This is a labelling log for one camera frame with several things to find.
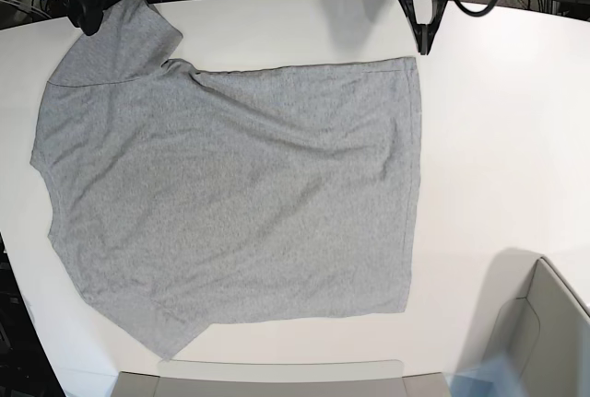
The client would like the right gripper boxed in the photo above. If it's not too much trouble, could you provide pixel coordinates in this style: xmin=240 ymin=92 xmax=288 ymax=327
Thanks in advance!
xmin=65 ymin=0 xmax=108 ymax=36

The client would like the grey T-shirt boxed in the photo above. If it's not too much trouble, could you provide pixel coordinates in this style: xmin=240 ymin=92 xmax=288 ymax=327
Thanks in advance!
xmin=30 ymin=0 xmax=421 ymax=359

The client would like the grey bin right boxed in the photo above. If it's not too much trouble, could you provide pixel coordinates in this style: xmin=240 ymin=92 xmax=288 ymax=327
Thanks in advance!
xmin=482 ymin=258 xmax=589 ymax=396

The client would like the grey bin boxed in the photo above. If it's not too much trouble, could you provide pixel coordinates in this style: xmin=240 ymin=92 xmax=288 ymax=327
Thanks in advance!
xmin=482 ymin=258 xmax=589 ymax=396
xmin=112 ymin=360 xmax=451 ymax=396

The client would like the blue cloth in corner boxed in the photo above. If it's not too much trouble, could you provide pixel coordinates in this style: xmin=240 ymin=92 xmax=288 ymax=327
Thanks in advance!
xmin=445 ymin=355 xmax=528 ymax=397

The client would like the grey bin front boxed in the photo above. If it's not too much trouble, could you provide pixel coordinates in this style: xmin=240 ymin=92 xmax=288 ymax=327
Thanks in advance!
xmin=112 ymin=360 xmax=451 ymax=396

